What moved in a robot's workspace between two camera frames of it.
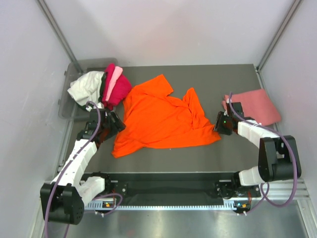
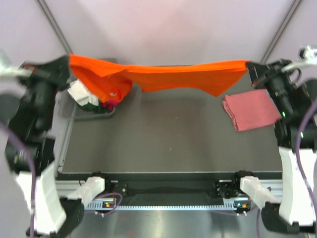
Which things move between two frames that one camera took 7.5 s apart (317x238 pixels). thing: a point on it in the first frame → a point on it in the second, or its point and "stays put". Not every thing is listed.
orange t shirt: (155, 120) → (108, 82)
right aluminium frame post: (296, 4) stays put
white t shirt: (86, 88) stays put
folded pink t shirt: (255, 105) stays put
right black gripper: (218, 126) → (260, 74)
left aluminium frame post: (45, 11) stays put
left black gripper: (117, 127) → (53, 73)
